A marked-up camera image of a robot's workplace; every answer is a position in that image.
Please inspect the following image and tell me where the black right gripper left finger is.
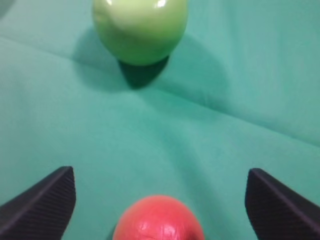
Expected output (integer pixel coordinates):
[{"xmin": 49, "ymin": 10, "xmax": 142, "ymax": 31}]
[{"xmin": 0, "ymin": 166, "xmax": 76, "ymax": 240}]

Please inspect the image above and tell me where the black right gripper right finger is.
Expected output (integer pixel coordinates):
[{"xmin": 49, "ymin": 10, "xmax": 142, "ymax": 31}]
[{"xmin": 244, "ymin": 168, "xmax": 320, "ymax": 240}]

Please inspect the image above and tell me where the red-yellow round bread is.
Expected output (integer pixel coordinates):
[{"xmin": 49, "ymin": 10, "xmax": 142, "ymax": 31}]
[{"xmin": 112, "ymin": 195, "xmax": 205, "ymax": 240}]

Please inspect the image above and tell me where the green apple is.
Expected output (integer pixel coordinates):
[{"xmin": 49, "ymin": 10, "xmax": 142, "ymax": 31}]
[{"xmin": 92, "ymin": 0, "xmax": 188, "ymax": 66}]

